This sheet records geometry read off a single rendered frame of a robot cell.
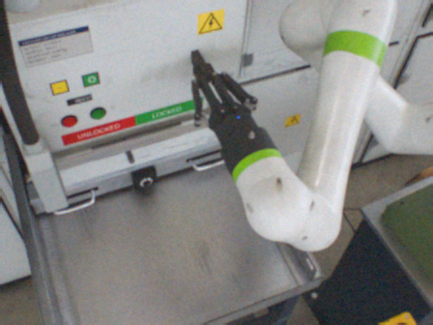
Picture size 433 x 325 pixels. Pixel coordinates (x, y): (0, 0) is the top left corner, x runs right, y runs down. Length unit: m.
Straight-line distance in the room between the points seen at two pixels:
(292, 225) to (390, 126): 0.60
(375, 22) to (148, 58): 0.43
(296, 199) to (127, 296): 0.53
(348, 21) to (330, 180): 0.30
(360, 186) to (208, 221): 1.31
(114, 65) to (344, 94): 0.43
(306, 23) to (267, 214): 0.47
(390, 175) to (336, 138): 1.62
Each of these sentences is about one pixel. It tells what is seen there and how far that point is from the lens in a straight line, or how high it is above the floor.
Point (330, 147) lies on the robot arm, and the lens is 0.92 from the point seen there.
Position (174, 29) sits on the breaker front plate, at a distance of 0.98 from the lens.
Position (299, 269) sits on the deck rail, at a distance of 1.20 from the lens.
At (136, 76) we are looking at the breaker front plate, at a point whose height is 1.21.
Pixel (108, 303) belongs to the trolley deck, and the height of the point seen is 0.85.
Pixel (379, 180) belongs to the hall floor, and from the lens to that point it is 2.49.
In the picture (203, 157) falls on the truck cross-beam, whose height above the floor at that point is 0.89.
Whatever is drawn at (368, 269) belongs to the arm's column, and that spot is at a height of 0.56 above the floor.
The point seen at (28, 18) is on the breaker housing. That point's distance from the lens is 0.90.
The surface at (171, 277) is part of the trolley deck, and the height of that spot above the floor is 0.85.
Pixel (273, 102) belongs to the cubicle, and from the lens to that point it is 1.72.
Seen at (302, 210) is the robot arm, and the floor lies 1.27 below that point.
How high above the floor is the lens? 1.93
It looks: 54 degrees down
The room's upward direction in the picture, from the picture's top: 4 degrees clockwise
